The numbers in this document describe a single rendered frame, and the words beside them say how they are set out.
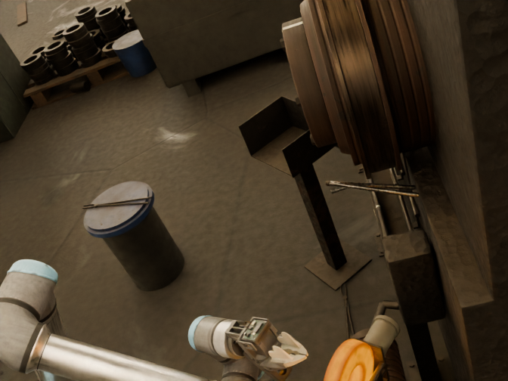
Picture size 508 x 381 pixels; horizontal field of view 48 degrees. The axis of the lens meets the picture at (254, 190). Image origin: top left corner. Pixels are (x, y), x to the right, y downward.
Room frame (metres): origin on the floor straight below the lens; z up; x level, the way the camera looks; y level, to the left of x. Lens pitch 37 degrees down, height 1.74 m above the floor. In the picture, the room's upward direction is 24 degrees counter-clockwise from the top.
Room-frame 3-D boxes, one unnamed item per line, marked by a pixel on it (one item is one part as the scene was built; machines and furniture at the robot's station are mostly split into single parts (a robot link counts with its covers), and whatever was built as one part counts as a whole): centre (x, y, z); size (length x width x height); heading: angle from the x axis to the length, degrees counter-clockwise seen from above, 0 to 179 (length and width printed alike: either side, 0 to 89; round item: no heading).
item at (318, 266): (1.65, -0.18, 0.36); 0.26 x 0.20 x 0.72; 21
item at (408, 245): (0.85, -0.26, 0.68); 0.11 x 0.08 x 0.24; 76
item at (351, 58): (1.08, -0.30, 1.11); 0.47 x 0.06 x 0.47; 166
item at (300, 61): (1.10, -0.21, 1.11); 0.28 x 0.06 x 0.28; 166
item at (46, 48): (4.85, 0.72, 0.22); 1.20 x 0.81 x 0.44; 81
